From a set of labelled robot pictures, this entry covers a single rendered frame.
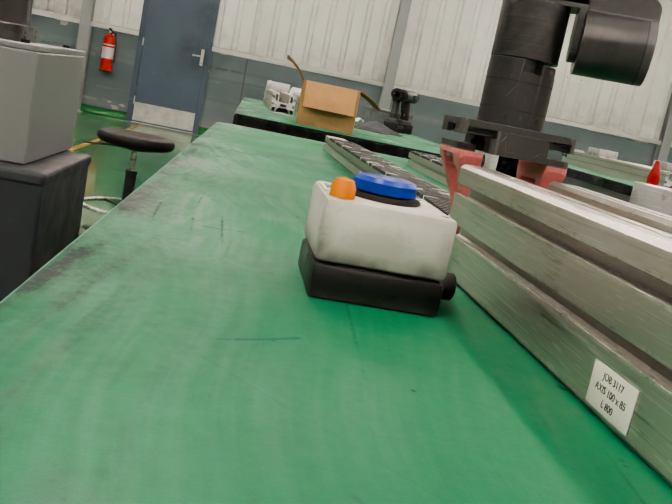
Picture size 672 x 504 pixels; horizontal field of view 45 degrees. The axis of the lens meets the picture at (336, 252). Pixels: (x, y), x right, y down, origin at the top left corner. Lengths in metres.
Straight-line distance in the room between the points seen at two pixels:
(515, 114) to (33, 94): 0.42
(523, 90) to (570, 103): 11.73
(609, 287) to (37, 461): 0.25
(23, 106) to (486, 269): 0.45
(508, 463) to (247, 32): 11.39
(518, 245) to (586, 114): 12.04
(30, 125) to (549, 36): 0.46
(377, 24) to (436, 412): 11.45
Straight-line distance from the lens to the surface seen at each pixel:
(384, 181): 0.49
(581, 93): 12.51
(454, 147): 0.70
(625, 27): 0.71
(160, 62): 11.68
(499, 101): 0.70
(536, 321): 0.45
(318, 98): 2.79
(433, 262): 0.48
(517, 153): 0.69
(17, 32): 0.81
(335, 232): 0.46
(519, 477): 0.30
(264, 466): 0.26
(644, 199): 0.77
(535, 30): 0.70
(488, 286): 0.53
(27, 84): 0.78
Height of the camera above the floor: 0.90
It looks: 11 degrees down
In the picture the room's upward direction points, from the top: 12 degrees clockwise
